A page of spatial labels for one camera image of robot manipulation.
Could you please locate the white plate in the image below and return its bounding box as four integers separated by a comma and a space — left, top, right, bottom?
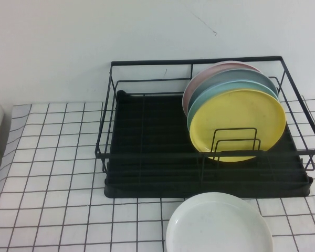
165, 192, 275, 252

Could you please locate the teal plate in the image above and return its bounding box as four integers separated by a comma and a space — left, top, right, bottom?
186, 80, 280, 127

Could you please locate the pink plate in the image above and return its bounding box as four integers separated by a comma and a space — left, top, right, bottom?
182, 60, 263, 116

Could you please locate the yellow plate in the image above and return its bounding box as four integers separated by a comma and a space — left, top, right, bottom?
189, 89, 287, 162

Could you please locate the grey plate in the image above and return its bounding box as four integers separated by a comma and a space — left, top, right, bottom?
186, 68, 279, 113

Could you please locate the black plastic drip tray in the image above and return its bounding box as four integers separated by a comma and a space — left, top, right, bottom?
104, 90, 312, 198

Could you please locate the white black-grid tablecloth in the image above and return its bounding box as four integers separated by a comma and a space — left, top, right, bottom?
0, 96, 315, 252

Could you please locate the black wire dish rack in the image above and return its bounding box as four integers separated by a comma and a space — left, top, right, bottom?
94, 55, 315, 174

